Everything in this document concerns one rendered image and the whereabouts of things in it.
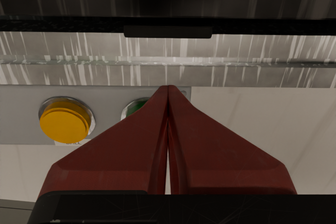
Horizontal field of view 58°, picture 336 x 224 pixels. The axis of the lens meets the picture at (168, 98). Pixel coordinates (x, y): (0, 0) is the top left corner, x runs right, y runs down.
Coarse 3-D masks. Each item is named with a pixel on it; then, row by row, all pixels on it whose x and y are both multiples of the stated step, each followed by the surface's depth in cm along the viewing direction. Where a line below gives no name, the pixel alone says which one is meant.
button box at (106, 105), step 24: (0, 96) 25; (24, 96) 25; (48, 96) 25; (72, 96) 25; (96, 96) 25; (120, 96) 25; (144, 96) 25; (0, 120) 26; (24, 120) 26; (96, 120) 26; (120, 120) 26; (48, 144) 28; (72, 144) 28
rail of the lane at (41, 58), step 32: (0, 32) 21; (32, 32) 21; (64, 32) 21; (96, 32) 21; (128, 32) 20; (160, 32) 20; (192, 32) 20; (224, 32) 22; (256, 32) 22; (288, 32) 22; (320, 32) 22; (0, 64) 23; (32, 64) 23; (64, 64) 23; (96, 64) 23; (128, 64) 23; (160, 64) 23; (192, 64) 23; (224, 64) 23; (256, 64) 23; (288, 64) 23; (320, 64) 23
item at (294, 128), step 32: (192, 96) 37; (224, 96) 37; (256, 96) 37; (288, 96) 37; (320, 96) 37; (256, 128) 40; (288, 128) 40; (320, 128) 41; (0, 160) 44; (32, 160) 44; (288, 160) 44; (320, 160) 44; (0, 192) 49; (32, 192) 49; (320, 192) 49
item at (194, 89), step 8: (192, 88) 36; (200, 88) 36; (208, 88) 36; (216, 88) 36; (224, 88) 36; (232, 88) 36; (240, 88) 36; (248, 88) 36; (256, 88) 36; (264, 88) 36; (272, 88) 36; (280, 88) 36; (288, 88) 36; (296, 88) 36; (304, 88) 36; (312, 88) 36; (320, 88) 36; (328, 88) 36
